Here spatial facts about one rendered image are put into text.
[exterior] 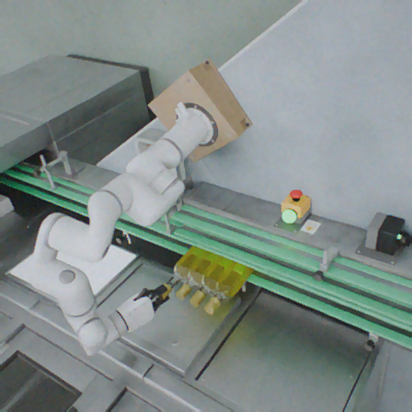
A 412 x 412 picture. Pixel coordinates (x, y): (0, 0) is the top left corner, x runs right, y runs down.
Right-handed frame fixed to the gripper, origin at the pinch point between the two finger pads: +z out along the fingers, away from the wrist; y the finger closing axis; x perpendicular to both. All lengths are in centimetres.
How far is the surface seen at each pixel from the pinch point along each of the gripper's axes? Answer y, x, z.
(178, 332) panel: -12.8, -7.1, -0.2
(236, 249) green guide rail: 6.2, -6.9, 27.8
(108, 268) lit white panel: -13.1, 37.2, -2.6
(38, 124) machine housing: 21, 106, 10
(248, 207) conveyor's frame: 15.3, -1.5, 38.9
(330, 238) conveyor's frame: 16, -31, 45
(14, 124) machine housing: 20, 118, 3
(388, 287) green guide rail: 14, -54, 42
